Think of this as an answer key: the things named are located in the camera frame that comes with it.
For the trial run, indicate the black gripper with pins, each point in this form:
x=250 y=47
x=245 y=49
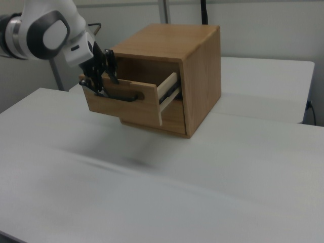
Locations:
x=97 y=63

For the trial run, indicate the grey metal partition post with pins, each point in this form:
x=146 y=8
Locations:
x=163 y=11

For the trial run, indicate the grey metal stand leg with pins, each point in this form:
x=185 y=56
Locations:
x=57 y=76

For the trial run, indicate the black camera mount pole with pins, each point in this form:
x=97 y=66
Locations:
x=204 y=11

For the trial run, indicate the wooden two-drawer cabinet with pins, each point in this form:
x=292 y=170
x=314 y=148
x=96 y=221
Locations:
x=202 y=88

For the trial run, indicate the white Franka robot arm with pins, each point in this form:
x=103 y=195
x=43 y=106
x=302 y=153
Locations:
x=50 y=33

